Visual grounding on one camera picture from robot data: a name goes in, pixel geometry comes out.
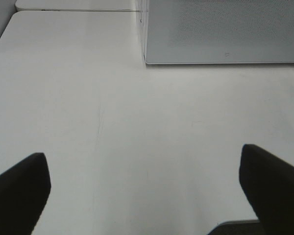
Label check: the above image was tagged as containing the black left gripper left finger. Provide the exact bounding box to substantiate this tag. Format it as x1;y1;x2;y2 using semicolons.
0;153;51;235

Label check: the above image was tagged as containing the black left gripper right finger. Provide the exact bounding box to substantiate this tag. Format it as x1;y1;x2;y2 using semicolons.
239;144;294;235

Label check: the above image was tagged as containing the white microwave door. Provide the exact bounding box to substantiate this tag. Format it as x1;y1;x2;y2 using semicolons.
140;0;294;64

